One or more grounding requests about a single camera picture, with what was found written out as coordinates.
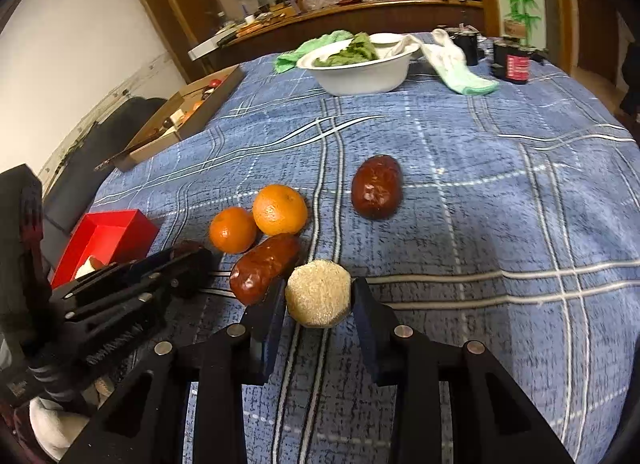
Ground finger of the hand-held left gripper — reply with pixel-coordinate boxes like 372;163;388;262
60;294;173;370
50;243;216;312

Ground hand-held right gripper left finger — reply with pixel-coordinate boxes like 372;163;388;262
60;289;288;464

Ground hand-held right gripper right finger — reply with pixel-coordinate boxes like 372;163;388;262
352;278;576;464

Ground pale peeled sugarcane piece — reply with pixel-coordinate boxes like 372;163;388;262
285;260;353;329

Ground glossy red jujube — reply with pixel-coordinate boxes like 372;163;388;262
229;233;302;306

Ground red box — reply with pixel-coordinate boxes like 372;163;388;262
50;209;161;290

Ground small orange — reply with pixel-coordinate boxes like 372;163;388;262
209;206;258;255

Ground large orange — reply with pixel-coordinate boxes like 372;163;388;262
251;184;309;237

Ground white cloth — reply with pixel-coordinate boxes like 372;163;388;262
29;394;91;462

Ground black chair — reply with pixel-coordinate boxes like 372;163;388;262
42;96;168;235

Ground large dark red jujube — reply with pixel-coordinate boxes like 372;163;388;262
351;154;404;221

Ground cardboard box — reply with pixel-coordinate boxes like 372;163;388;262
95;64;246;172

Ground white flat board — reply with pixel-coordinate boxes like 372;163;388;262
188;34;236;62

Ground green cloth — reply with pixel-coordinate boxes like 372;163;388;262
274;30;353;74

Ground white bowl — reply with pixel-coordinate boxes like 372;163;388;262
296;33;420;96

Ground white towel with green edge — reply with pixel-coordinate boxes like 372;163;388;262
395;29;501;96

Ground green lettuce leaves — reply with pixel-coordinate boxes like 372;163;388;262
314;33;381;69

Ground black cup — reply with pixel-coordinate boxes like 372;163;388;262
439;25;481;66

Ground black canister with red label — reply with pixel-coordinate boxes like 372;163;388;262
492;36;533;85

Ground wooden counter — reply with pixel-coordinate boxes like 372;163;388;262
215;0;501;65

